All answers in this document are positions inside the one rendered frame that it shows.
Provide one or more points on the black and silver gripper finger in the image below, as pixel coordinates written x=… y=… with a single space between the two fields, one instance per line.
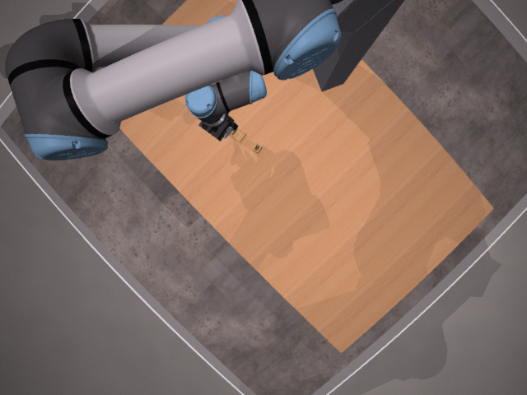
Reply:
x=233 y=127

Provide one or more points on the tan wooden tray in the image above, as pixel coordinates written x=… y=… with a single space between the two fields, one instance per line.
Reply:
x=239 y=135

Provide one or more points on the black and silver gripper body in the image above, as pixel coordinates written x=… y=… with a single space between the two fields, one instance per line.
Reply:
x=217 y=131

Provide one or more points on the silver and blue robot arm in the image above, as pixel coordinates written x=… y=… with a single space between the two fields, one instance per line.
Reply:
x=286 y=37

